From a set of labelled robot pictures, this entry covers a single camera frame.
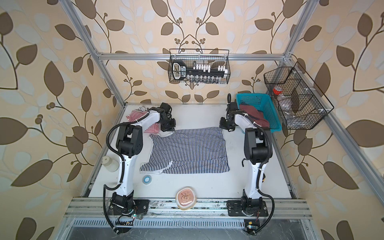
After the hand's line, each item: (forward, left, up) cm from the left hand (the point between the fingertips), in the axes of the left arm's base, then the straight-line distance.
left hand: (176, 127), depth 103 cm
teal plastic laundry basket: (+24, -67, +2) cm, 71 cm away
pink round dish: (-44, -11, 0) cm, 45 cm away
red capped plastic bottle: (+4, -59, +31) cm, 67 cm away
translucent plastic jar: (-29, +33, +3) cm, 44 cm away
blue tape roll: (-35, +13, -4) cm, 37 cm away
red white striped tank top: (+7, +29, +4) cm, 31 cm away
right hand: (0, -32, +2) cm, 32 cm away
